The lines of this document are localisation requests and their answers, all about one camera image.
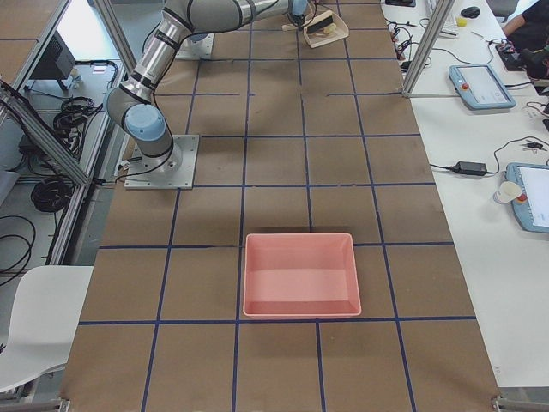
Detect white plastic dustpan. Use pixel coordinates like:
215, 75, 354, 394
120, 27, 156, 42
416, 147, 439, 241
303, 10, 349, 49

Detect pale bread chunk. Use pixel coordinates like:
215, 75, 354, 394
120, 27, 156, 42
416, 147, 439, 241
322, 23, 337, 36

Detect white hand brush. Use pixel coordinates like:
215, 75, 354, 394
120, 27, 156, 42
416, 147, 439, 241
282, 11, 336, 35

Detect pink plastic tray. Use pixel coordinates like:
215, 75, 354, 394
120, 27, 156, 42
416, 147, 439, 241
243, 233, 362, 319

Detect black power brick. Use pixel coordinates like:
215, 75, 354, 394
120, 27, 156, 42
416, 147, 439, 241
453, 161, 488, 176

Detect paper cup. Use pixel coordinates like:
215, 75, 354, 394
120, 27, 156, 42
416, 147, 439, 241
492, 180, 522, 204

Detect upper teach pendant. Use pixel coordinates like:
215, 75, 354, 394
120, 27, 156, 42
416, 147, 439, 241
448, 64, 516, 111

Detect teach pendant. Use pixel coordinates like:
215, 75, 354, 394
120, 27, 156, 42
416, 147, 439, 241
448, 64, 516, 111
505, 162, 548, 233

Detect white chair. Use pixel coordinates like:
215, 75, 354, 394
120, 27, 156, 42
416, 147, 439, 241
1, 265, 94, 392

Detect lower teach pendant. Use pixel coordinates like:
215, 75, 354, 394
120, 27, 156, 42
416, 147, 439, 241
505, 162, 548, 233

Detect black control box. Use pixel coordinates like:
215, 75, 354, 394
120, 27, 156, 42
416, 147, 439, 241
30, 31, 75, 81

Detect black computer mouse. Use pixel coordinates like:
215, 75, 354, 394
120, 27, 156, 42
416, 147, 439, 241
460, 6, 480, 19

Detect person in black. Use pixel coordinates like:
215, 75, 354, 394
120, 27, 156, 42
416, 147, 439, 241
503, 0, 548, 79

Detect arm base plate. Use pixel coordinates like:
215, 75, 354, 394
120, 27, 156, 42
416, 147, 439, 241
124, 135, 200, 190

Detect coiled black cables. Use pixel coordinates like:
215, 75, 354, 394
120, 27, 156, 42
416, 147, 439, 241
30, 173, 81, 214

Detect aluminium frame column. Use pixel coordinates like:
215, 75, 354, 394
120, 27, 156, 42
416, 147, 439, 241
401, 0, 454, 98

